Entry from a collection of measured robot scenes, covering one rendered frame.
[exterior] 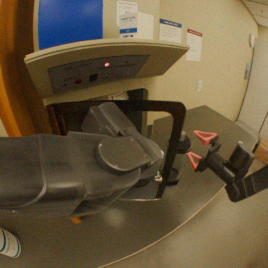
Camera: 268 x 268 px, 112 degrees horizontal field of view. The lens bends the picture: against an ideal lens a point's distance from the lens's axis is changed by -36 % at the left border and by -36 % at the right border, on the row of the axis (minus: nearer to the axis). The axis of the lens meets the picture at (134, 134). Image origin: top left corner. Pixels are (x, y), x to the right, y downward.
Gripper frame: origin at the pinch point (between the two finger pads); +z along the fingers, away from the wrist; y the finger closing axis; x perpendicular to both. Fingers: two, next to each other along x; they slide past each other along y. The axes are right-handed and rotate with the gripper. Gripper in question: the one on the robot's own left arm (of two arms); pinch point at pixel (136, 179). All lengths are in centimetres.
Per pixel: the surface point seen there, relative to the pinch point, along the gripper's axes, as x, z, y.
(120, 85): -4.2, -10.5, -21.9
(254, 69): 232, 59, -181
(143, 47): 1.1, -24.3, -17.9
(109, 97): -7.6, -6.9, -21.3
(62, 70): -12.3, -24.0, -12.5
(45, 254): -35, 12, 34
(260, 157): 240, 146, -38
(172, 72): 28, 28, -79
